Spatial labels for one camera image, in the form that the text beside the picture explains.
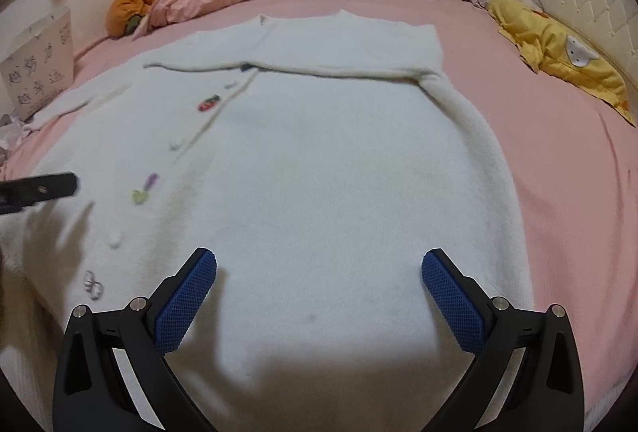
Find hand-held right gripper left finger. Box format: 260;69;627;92
52;247;218;432

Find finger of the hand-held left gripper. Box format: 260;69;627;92
0;172;79;215

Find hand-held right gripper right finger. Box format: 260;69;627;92
421;249;585;432

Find white fluffy sweater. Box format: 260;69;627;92
0;10;536;432

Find white printed paper bag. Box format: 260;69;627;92
0;6;75;121

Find pink bed sheet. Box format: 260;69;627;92
0;0;638;432

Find orange pumpkin pillow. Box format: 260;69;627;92
106;0;173;38

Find yellow cat-print pillow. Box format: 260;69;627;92
486;0;638;128

